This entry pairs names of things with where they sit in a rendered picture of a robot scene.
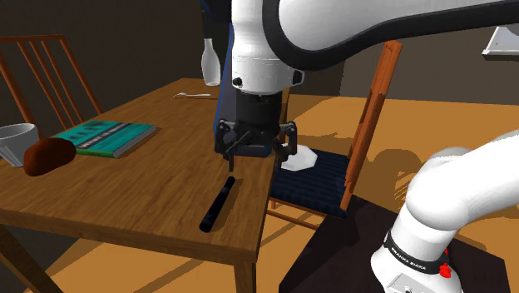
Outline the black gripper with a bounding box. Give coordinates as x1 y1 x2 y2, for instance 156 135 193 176
215 91 299 172

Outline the white angular dish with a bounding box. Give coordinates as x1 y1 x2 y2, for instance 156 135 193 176
280 143 318 172

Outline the wooden chair with blue cushion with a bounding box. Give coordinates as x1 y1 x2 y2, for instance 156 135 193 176
265 40 404 231

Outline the white spoon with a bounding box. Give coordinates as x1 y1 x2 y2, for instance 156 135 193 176
173 92 212 100

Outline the black pen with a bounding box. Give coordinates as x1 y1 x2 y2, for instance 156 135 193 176
199 176 237 234

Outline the white bottle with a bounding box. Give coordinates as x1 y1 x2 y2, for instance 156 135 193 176
200 37 222 87

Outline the wooden table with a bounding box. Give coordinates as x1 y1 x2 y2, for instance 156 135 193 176
0 77 287 293

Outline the dark robot stand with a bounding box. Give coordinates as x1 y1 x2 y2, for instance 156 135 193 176
279 194 512 293

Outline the teal book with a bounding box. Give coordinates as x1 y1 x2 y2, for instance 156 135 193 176
53 120 157 159

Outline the brown bread loaf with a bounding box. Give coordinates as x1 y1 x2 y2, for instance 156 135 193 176
22 137 77 177

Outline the wooden slat-back chair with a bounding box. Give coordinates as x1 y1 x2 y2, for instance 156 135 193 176
0 34 105 140

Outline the white bowl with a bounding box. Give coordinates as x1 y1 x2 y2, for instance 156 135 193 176
0 122 41 168

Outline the white wall shelf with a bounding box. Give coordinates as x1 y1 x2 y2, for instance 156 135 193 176
481 25 519 57

